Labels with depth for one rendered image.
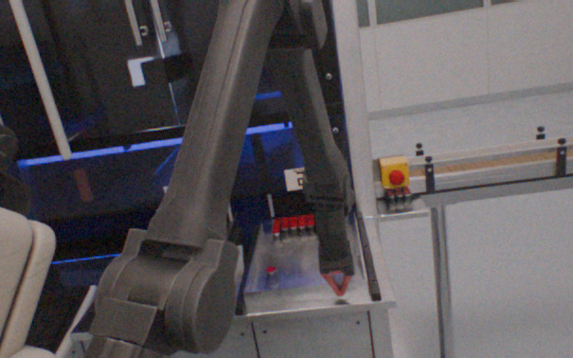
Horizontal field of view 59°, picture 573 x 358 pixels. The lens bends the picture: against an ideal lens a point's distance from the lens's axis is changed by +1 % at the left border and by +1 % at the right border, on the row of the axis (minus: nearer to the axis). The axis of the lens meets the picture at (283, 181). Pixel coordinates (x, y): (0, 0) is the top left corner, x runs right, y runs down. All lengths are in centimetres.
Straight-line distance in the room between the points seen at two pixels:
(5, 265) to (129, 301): 12
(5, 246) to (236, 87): 25
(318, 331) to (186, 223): 116
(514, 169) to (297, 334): 80
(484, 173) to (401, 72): 454
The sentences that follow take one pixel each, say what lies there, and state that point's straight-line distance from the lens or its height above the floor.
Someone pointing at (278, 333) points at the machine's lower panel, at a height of 53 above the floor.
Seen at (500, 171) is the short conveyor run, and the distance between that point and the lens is 155.
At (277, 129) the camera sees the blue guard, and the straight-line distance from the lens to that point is 131.
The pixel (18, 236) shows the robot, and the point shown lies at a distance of 50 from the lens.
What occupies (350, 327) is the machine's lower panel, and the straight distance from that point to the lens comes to 158.
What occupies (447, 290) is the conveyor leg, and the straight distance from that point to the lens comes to 173.
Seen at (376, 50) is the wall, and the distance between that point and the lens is 594.
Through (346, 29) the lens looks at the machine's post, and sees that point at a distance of 127.
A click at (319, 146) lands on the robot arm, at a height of 125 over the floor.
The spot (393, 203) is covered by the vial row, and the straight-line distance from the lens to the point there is 142.
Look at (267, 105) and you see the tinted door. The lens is 131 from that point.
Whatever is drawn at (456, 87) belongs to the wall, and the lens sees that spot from 618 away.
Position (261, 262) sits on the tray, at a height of 88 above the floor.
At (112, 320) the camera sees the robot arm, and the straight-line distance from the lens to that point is 45.
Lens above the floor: 147
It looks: 20 degrees down
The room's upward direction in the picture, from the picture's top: 10 degrees counter-clockwise
